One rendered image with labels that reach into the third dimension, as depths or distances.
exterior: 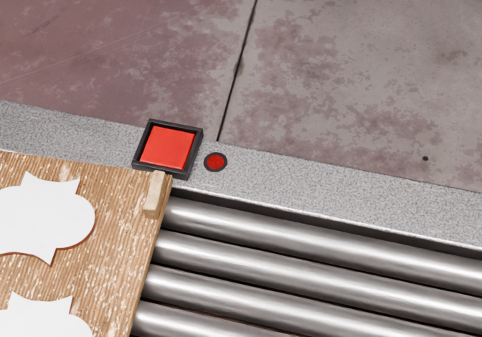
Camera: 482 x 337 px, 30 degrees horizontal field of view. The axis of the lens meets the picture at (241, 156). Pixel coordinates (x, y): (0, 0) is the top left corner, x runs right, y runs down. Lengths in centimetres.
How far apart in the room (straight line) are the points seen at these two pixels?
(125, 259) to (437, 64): 156
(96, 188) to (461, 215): 46
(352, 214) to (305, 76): 134
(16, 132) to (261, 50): 134
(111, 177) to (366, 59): 143
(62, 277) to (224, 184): 24
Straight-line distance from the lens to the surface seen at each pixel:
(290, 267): 110
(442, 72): 249
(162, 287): 110
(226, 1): 265
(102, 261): 111
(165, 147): 119
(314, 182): 117
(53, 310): 108
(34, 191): 117
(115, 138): 123
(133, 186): 116
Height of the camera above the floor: 190
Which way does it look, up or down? 56 degrees down
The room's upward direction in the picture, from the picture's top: 5 degrees counter-clockwise
